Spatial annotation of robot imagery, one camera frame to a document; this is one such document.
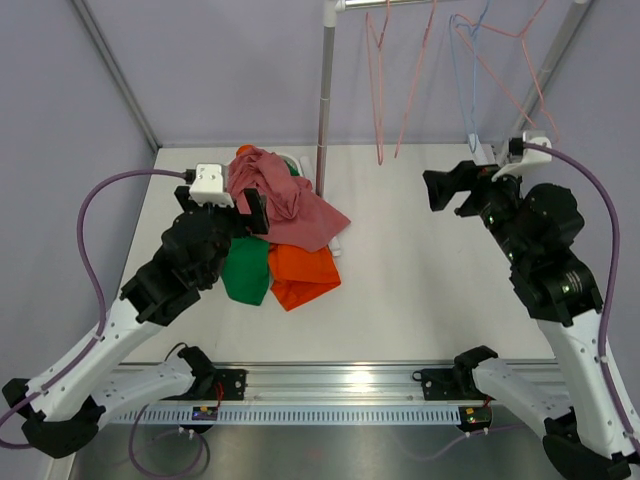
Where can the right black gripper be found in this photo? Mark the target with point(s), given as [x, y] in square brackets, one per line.
[444, 185]

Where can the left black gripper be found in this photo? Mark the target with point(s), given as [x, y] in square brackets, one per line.
[256, 221]

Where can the light blue hanger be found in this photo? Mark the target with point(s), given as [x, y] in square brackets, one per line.
[466, 85]

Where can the green t shirt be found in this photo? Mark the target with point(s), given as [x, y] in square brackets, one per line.
[246, 274]

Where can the pink t shirt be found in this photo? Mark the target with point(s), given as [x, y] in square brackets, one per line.
[297, 216]

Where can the orange t shirt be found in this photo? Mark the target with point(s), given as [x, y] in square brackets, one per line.
[296, 275]

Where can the pink hanger of beige shirt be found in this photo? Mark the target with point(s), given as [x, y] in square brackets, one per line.
[530, 65]

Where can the pink hanger of green shirt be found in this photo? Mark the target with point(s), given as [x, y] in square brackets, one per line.
[416, 76]

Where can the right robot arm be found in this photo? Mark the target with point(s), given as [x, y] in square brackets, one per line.
[583, 436]

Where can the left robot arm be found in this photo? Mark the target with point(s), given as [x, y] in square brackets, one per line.
[70, 402]

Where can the white perforated plastic basket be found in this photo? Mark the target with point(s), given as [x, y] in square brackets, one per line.
[302, 166]

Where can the metal clothes rack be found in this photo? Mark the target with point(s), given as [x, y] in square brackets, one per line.
[567, 33]

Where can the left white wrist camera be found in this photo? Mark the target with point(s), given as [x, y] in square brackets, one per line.
[207, 185]

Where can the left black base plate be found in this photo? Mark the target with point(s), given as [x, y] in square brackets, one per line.
[226, 384]

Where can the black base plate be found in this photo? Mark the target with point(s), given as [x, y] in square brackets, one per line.
[454, 383]
[226, 384]

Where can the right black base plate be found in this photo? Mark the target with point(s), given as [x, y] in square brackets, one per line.
[454, 383]

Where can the aluminium mounting rail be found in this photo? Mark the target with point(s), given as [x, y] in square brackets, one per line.
[351, 384]

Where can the white slotted cable duct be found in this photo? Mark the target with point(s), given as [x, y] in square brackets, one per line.
[293, 415]

